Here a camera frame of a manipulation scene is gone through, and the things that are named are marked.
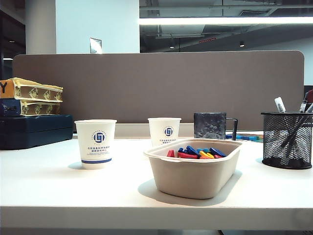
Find white paper cup blue logo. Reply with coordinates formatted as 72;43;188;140
147;117;182;147

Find dark blue plastic case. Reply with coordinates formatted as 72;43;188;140
0;114;74;151

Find blue flat piece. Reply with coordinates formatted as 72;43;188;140
185;145;201;157
209;147;227;158

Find black mesh pen holder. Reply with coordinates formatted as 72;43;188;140
260;112;313;170

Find beige pulp food tray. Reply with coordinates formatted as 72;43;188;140
143;138;243;200

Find white round column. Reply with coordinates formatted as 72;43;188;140
25;0;57;55

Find brown fabric desk partition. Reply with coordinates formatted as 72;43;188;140
12;50;306;131

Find white paper cup blue band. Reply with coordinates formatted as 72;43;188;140
74;119;117;170

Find small wall sign plaque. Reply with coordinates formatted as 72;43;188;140
89;37;103;54

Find dark pen clear cap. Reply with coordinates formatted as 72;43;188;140
287;102;313;160

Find dark textured glass mug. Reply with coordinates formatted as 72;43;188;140
193;112;239;141

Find long white ceiling light strip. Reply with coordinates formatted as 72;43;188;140
139;16;313;26

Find stacked yellow patterned boxes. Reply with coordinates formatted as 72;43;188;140
0;77;64;103

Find thin black pen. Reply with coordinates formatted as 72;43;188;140
283;92;309;147

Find black pen clear cap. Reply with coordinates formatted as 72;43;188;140
274;96;301;157

